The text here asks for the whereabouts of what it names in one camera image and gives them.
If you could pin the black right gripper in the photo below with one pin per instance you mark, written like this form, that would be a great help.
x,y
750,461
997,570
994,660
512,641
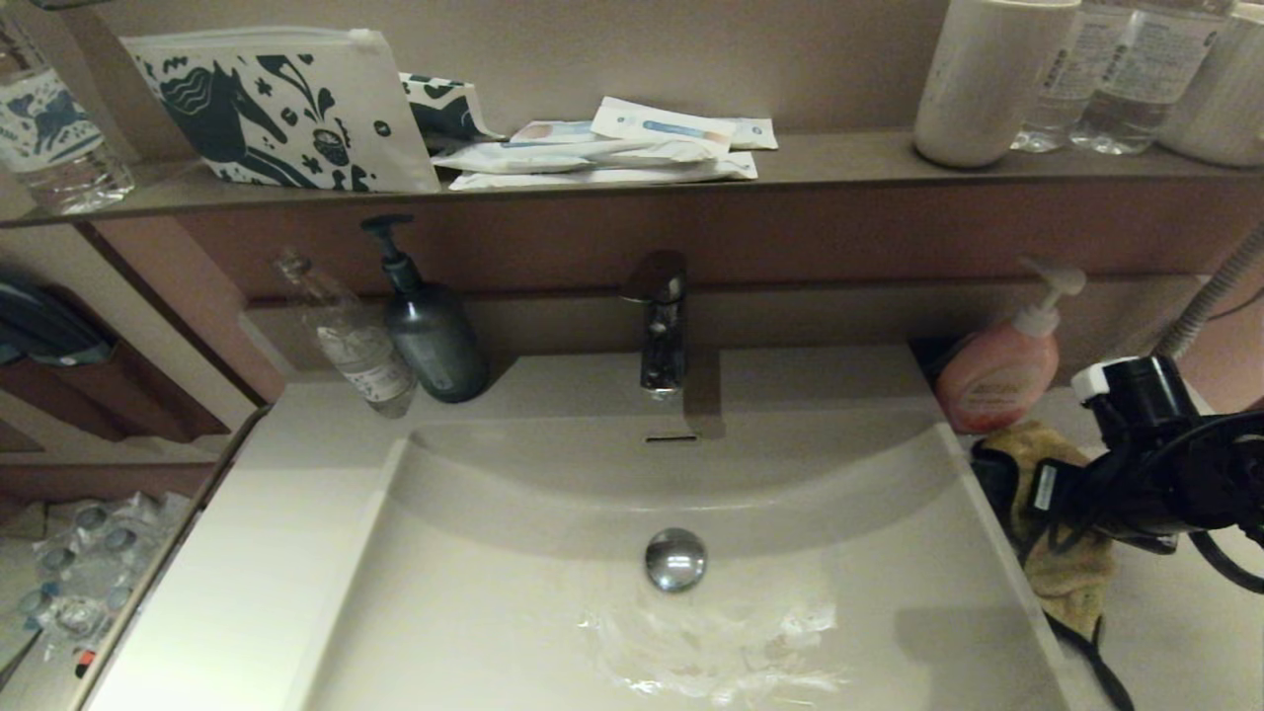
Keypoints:
x,y
1071,499

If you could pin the yellow cloth with black trim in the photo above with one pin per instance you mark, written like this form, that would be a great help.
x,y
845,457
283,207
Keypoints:
x,y
1071,578

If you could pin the chrome faucet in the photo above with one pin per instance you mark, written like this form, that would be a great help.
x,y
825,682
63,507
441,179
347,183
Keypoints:
x,y
664,336

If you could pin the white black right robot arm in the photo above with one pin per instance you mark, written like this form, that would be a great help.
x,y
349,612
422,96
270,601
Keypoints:
x,y
1185,484

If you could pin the white sink basin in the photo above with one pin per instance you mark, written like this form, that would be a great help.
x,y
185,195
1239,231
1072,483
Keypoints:
x,y
494,592

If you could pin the pink soap pump bottle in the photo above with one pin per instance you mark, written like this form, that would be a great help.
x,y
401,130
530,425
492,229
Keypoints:
x,y
992,380

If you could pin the chrome drain stopper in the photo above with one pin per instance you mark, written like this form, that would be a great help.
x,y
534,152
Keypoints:
x,y
675,561

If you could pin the clear water bottle white label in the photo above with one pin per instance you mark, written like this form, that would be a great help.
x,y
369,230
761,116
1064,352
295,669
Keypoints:
x,y
1145,79
1062,99

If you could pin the speckled white ceramic cup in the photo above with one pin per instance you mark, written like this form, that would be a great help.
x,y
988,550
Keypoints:
x,y
987,79

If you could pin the plain white ceramic cup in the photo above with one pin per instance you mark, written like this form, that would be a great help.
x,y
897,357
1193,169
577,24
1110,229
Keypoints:
x,y
1224,99

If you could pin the white sachet with blue stripe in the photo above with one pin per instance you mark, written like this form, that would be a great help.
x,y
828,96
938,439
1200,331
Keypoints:
x,y
662,126

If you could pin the flat white packet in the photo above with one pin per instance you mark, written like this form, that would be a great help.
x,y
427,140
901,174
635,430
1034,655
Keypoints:
x,y
612,178

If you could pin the long white tube packet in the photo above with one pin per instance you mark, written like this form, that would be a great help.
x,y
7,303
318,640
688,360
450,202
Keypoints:
x,y
553,158

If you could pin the white sachet with orange print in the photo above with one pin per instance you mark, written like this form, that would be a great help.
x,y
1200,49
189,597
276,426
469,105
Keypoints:
x,y
553,132

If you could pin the dark grey pump bottle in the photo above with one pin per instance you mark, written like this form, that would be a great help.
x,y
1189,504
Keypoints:
x,y
434,346

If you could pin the uncapped clear plastic bottle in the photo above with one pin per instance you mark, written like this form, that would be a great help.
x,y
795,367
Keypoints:
x,y
360,355

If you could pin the small horse print pouch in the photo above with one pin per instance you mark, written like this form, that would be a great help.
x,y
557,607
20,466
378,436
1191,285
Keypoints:
x,y
444,109

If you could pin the large horse print pouch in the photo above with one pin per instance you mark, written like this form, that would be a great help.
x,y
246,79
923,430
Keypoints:
x,y
286,118

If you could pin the shrink-wrapped water bottle pack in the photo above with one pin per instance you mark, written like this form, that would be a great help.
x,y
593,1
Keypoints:
x,y
89,563

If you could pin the dark grey slipper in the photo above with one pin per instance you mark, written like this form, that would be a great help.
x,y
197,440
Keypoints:
x,y
49,331

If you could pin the water bottle blue animal label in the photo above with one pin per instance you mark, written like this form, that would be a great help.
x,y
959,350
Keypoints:
x,y
49,128

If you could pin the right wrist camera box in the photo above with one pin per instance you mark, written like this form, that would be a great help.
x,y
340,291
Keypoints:
x,y
1136,395

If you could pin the brown wall shelf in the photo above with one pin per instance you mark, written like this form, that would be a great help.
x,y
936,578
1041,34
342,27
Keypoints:
x,y
839,163

